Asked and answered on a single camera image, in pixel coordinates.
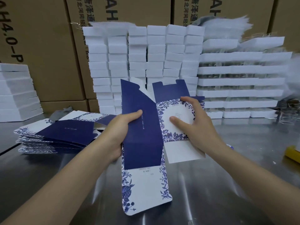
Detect white crumpled plastic bag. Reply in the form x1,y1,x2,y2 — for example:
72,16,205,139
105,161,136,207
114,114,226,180
196,14,253,42

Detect stack of white foam slabs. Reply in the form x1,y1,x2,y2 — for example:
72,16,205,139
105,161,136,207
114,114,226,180
0,63,44,123

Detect clear plastic containers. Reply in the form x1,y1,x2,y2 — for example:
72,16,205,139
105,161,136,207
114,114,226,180
280,97,300,125

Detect wall of small white boxes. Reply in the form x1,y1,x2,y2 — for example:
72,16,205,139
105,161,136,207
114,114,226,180
82,24,205,115

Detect low brown cardboard box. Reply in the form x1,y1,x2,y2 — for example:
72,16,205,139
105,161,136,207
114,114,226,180
88,98,100,113
40,100,90,114

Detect yellow box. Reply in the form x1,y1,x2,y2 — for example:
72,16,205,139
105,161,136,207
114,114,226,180
284,146,300,164

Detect grey crumpled cloth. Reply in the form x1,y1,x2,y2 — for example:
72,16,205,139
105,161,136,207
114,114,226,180
49,106,75,122

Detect person's right hand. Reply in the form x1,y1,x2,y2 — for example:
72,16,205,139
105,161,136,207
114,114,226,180
169,96,227,159

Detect person's left forearm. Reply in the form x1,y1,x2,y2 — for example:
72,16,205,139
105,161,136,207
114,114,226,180
0,138,116,225

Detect stack of flat floral cartons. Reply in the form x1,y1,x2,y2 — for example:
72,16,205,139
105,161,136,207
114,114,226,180
14,110,118,154

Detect large brown cardboard box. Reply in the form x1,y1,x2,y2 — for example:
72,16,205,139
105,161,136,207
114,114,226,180
0,0,86,102
65,0,173,100
269,0,300,46
173,0,275,33

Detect person's right forearm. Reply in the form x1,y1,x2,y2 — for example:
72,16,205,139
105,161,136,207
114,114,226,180
203,143,300,225

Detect person's left hand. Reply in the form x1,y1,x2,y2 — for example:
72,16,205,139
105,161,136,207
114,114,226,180
94,110,143,163

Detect blue white floral folding carton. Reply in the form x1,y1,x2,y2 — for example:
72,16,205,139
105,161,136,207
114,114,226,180
120,78,206,217

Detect stack of long white trays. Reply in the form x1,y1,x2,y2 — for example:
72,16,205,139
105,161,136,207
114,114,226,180
196,36,293,119

